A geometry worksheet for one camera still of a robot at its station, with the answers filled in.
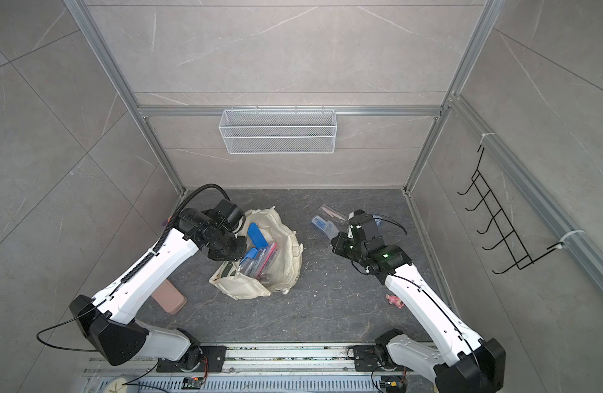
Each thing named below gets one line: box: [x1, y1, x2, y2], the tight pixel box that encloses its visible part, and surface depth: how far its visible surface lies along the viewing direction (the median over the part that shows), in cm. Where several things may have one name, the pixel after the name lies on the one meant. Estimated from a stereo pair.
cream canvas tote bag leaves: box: [208, 206, 304, 301], surface depth 83 cm
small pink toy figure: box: [385, 293, 406, 310], surface depth 85 cm
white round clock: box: [104, 377, 128, 393], surface depth 67 cm
